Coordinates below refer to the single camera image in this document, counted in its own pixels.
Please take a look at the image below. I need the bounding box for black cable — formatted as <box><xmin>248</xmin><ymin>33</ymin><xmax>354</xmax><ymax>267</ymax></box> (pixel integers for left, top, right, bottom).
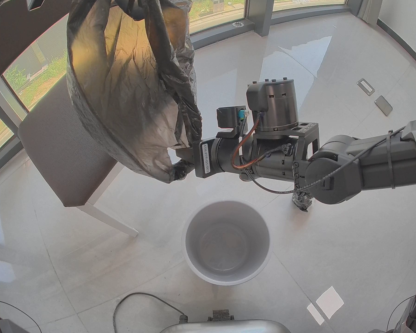
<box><xmin>112</xmin><ymin>292</ymin><xmax>188</xmax><ymax>333</ymax></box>
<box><xmin>0</xmin><ymin>300</ymin><xmax>32</xmax><ymax>322</ymax></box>

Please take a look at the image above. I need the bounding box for white trash bin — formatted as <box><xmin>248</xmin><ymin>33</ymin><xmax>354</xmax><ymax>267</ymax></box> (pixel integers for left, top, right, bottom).
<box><xmin>181</xmin><ymin>201</ymin><xmax>273</xmax><ymax>286</ymax></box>

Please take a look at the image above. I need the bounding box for grey cushioned white-framed chair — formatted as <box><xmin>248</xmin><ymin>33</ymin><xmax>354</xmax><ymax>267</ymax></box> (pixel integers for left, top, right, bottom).
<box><xmin>0</xmin><ymin>0</ymin><xmax>139</xmax><ymax>238</ymax></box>

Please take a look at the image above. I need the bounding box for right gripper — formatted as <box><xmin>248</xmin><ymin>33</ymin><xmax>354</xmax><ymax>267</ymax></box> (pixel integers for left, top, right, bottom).
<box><xmin>171</xmin><ymin>136</ymin><xmax>256</xmax><ymax>182</ymax></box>

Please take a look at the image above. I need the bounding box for black plastic bag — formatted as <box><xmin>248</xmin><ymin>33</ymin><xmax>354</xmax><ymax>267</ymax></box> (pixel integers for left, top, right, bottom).
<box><xmin>66</xmin><ymin>0</ymin><xmax>204</xmax><ymax>185</ymax></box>

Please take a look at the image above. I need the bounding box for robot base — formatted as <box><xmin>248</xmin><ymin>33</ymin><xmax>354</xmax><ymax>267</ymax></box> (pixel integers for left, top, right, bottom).
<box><xmin>159</xmin><ymin>309</ymin><xmax>292</xmax><ymax>333</ymax></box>

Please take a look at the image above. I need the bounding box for window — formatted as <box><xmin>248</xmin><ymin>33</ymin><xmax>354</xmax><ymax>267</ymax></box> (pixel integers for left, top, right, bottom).
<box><xmin>0</xmin><ymin>0</ymin><xmax>360</xmax><ymax>184</ymax></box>

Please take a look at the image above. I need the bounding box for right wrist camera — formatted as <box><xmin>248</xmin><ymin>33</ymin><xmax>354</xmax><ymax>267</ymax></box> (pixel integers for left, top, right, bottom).
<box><xmin>216</xmin><ymin>105</ymin><xmax>251</xmax><ymax>139</ymax></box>

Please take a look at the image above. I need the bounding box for black plastic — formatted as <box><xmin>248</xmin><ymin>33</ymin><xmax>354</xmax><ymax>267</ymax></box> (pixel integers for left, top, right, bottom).
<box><xmin>291</xmin><ymin>189</ymin><xmax>315</xmax><ymax>213</ymax></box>

